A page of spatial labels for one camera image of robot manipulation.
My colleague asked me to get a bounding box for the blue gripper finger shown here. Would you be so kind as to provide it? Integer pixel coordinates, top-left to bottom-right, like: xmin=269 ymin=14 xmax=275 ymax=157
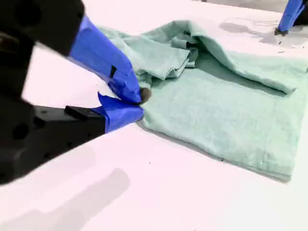
xmin=33 ymin=92 xmax=145 ymax=160
xmin=14 ymin=0 xmax=152 ymax=105
xmin=294 ymin=1 xmax=308 ymax=26
xmin=274 ymin=0 xmax=301 ymax=37

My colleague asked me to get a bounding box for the pale green T-shirt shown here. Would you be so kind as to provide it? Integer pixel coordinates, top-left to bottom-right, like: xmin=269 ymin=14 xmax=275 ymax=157
xmin=97 ymin=19 xmax=308 ymax=183

